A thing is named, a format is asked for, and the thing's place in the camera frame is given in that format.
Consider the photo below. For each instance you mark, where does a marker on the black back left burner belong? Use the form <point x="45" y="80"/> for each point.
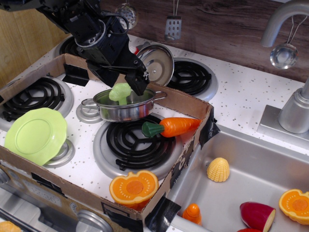
<point x="68" y="46"/>

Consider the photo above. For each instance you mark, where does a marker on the red toy apple slice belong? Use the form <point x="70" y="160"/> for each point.
<point x="257" y="216"/>

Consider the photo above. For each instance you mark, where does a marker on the orange pumpkin half in fence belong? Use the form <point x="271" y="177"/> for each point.
<point x="134" y="190"/>

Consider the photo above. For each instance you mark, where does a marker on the light green plastic plate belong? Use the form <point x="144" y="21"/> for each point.
<point x="37" y="136"/>

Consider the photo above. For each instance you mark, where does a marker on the black front right burner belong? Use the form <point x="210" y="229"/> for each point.
<point x="120" y="148"/>

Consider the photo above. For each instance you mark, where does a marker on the hanging steel skimmer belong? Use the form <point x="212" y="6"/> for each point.
<point x="127" y="15"/>

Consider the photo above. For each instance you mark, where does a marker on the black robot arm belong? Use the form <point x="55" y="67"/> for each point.
<point x="62" y="13"/>

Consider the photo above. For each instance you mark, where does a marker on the hanging steel slotted spatula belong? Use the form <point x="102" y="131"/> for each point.
<point x="173" y="27"/>

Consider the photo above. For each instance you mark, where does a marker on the silver faucet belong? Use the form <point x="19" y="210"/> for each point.
<point x="291" y="123"/>

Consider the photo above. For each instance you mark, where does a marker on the steel pot lid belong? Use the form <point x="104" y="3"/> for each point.
<point x="159" y="63"/>

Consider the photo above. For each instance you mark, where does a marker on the black back right burner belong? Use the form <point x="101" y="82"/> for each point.
<point x="194" y="78"/>

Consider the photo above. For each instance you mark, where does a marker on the stainless steel pot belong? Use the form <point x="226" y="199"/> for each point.
<point x="135" y="108"/>

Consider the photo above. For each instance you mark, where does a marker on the red white toy mushroom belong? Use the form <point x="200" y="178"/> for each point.
<point x="136" y="51"/>

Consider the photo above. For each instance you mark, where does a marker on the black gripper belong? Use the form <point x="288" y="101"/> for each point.
<point x="103" y="43"/>

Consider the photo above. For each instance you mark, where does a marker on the orange toy carrot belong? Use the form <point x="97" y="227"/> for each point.
<point x="170" y="127"/>

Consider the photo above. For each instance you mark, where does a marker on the hanging steel ladle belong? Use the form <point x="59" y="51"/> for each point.
<point x="285" y="55"/>

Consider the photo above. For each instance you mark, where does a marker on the silver sink basin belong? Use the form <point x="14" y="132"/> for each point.
<point x="259" y="172"/>

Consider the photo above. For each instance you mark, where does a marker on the brown cardboard fence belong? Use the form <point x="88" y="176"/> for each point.
<point x="121" y="218"/>

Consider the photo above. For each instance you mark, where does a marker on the yellow toy corn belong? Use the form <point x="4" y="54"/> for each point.
<point x="218" y="170"/>

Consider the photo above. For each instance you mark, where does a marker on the orange pumpkin half in sink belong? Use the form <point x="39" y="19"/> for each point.
<point x="295" y="205"/>

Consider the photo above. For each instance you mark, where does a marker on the silver stove knob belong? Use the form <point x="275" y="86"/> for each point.
<point x="90" y="222"/>

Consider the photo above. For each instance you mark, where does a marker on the yellow toy at bottom left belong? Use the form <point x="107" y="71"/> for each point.
<point x="8" y="226"/>

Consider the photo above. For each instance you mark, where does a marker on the red toy at bottom edge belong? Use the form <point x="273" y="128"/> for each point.
<point x="248" y="230"/>

